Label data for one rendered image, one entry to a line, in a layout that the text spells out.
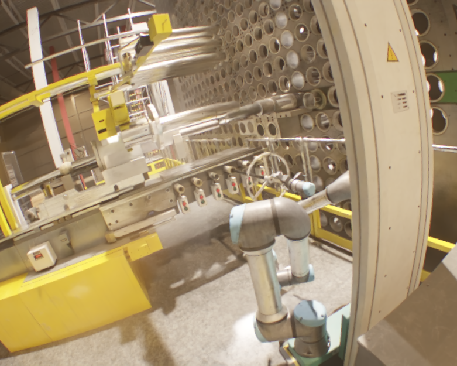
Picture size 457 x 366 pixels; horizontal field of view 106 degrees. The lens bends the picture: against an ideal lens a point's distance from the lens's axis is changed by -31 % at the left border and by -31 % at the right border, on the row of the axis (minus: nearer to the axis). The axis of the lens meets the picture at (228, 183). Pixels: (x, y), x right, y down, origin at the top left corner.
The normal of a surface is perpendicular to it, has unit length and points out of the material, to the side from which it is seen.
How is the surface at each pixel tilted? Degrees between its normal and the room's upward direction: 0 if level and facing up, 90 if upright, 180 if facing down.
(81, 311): 90
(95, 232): 90
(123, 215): 90
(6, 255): 90
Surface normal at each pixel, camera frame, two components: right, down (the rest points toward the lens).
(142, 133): 0.43, 0.15
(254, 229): -0.14, 0.15
